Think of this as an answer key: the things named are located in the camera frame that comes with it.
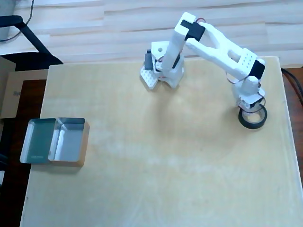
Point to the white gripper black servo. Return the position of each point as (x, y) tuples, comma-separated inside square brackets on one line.
[(251, 103)]

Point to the black tape roll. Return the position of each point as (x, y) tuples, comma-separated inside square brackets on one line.
[(252, 126)]

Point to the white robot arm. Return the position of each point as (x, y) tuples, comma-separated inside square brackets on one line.
[(213, 47)]

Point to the metal tray with orange sides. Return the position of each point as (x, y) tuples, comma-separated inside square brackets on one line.
[(68, 142)]

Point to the grey metal tin lid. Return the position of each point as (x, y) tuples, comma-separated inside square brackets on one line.
[(38, 142)]

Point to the cardboard box with print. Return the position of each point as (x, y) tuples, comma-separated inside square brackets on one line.
[(14, 104)]

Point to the plain cardboard box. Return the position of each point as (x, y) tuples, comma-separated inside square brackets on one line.
[(6, 66)]

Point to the grey bin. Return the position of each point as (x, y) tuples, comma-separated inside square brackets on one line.
[(6, 14)]

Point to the black bent tube frame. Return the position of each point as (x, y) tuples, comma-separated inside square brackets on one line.
[(35, 40)]

